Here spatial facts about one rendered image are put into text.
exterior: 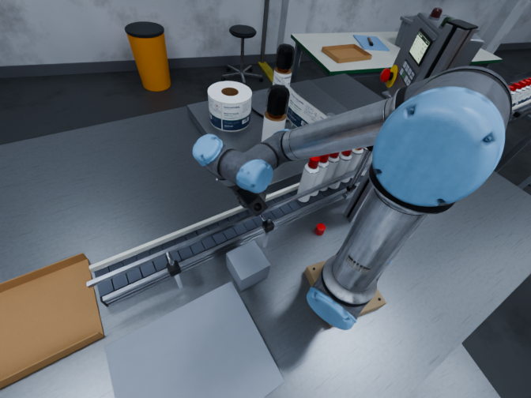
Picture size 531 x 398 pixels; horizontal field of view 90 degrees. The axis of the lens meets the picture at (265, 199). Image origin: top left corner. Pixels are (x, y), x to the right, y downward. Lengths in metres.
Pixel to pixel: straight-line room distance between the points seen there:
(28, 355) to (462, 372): 1.14
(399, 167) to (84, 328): 0.85
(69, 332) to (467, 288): 1.22
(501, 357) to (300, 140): 1.94
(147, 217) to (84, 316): 0.35
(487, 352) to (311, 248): 1.49
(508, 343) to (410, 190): 2.05
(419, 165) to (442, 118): 0.05
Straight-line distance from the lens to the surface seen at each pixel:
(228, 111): 1.24
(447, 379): 1.00
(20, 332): 1.00
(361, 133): 0.52
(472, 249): 1.29
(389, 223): 0.42
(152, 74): 3.42
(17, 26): 4.05
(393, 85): 0.88
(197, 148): 0.65
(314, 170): 0.90
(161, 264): 0.88
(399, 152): 0.33
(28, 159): 1.46
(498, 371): 2.22
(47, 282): 1.03
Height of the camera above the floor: 1.64
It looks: 50 degrees down
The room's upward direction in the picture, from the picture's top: 9 degrees clockwise
